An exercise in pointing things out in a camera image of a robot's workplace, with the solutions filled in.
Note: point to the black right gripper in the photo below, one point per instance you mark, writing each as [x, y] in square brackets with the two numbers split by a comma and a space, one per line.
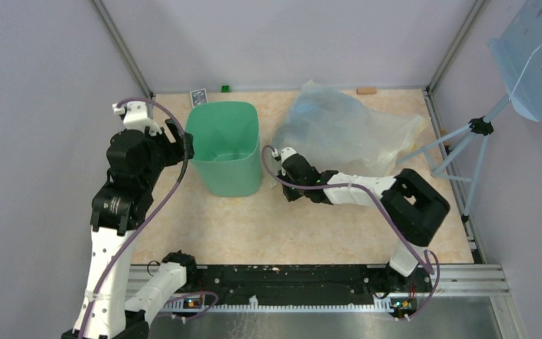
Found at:
[290, 195]

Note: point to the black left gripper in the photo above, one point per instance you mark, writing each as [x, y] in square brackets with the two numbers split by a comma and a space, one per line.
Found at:
[176, 150]

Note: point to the clear plastic bag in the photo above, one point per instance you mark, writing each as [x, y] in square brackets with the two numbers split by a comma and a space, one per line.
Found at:
[335, 131]

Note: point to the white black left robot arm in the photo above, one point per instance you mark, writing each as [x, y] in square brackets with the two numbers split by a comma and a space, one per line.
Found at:
[119, 213]

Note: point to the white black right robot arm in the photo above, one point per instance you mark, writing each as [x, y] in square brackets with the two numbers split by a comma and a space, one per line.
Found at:
[412, 207]

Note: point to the green plastic trash bin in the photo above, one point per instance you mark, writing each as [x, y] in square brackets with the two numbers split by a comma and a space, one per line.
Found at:
[226, 142]

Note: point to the blue playing card deck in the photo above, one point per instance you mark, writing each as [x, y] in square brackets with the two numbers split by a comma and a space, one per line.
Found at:
[198, 97]

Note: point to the small wooden block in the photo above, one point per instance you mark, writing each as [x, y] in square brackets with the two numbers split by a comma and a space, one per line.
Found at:
[366, 91]

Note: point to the light blue tripod stand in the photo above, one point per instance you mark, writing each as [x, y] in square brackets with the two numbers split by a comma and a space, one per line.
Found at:
[477, 127]

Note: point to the perforated light blue panel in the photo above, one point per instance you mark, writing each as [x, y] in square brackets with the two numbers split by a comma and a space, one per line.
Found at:
[518, 56]

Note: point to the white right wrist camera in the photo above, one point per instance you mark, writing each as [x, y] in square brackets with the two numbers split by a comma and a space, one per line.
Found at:
[282, 155]

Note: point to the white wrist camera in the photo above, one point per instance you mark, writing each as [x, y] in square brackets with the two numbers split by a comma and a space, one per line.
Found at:
[282, 155]
[135, 116]

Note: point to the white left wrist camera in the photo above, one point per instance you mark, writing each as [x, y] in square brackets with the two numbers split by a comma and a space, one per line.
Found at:
[135, 116]

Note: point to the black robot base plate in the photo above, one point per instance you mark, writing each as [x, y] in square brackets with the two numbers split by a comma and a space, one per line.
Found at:
[305, 285]

